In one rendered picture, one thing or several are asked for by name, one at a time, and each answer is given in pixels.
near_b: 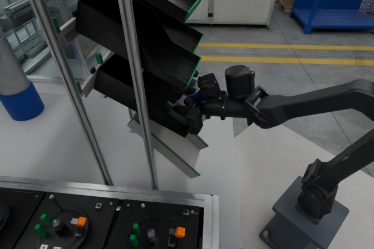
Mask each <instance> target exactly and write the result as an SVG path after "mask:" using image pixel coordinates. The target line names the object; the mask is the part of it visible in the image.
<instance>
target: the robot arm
mask: <svg viewBox="0 0 374 249"><path fill-rule="evenodd" d="M254 78H255V71H250V69H249V67H246V66H245V65H236V66H231V67H229V68H227V69H226V70H225V80H226V85H227V92H226V91H225V90H223V91H221V90H220V87H219V84H218V82H217V80H216V78H215V76H214V73H210V74H206V75H204V76H201V78H200V80H198V82H197V84H198V87H199V88H200V90H198V92H196V93H193V94H189V95H187V97H190V98H192V99H193V100H194V102H196V106H198V107H199V108H196V107H194V106H193V102H191V103H190V104H189V105H188V106H174V107H172V109H173V111H175V112H176V113H178V114H179V115H181V116H183V117H184V118H186V121H187V124H188V129H189V132H190V134H191V135H197V134H198V133H199V132H200V130H201V129H202V127H203V121H202V116H203V115H205V117H206V119H210V118H211V116H215V117H220V119H221V120H225V118H226V117H232V118H246V119H247V125H248V126H250V125H251V124H252V123H255V124H256V125H257V126H259V127H260V128H262V129H269V128H272V127H275V126H279V125H281V124H282V123H284V122H286V121H288V120H289V119H292V118H297V117H303V116H310V115H314V114H321V113H327V112H334V111H340V110H344V109H351V108H352V109H355V110H357V111H359V112H361V113H363V114H364V115H365V116H367V117H368V118H369V119H371V120H372V121H374V82H372V81H369V80H367V79H363V78H360V79H356V80H353V81H352V82H349V83H344V84H340V85H337V86H333V87H328V88H324V89H319V90H316V91H312V92H307V93H302V94H298V95H295V96H282V95H271V94H269V93H268V92H267V91H266V90H264V89H263V88H262V87H261V86H257V87H256V88H255V83H254ZM227 93H228V95H227ZM258 98H260V99H261V100H260V102H259V103H258V104H257V105H256V106H254V103H255V102H256V101H257V99H258ZM372 162H374V128H373V129H371V130H370V131H369V132H367V133H366V134H365V135H364V136H362V137H361V138H360V139H358V140H357V141H356V142H354V143H353V144H351V145H350V146H348V147H347V148H346V149H345V150H343V151H342V152H341V153H339V154H338V155H337V156H336V157H334V158H333V159H331V160H330V161H328V162H322V161H320V160H319V159H318V158H317V159H316V160H315V161H314V162H313V163H311V164H309V165H308V167H307V169H306V172H305V174H304V176H303V178H302V181H301V183H302V185H301V189H302V192H301V194H300V195H299V197H298V198H297V201H298V202H297V204H296V205H295V209H297V210H298V211H299V212H301V213H302V214H303V215H305V216H306V217H307V218H309V219H310V220H311V221H312V222H314V223H315V224H317V225H318V224H319V223H320V221H321V220H322V218H323V217H324V215H326V214H329V213H331V211H332V207H333V204H334V200H335V198H336V194H337V190H338V184H339V183H340V182H341V181H343V180H344V179H346V178H347V177H349V176H350V175H352V174H354V173H356V172H357V171H359V170H361V169H362V168H364V167H366V166H367V165H369V164H370V163H372Z"/></svg>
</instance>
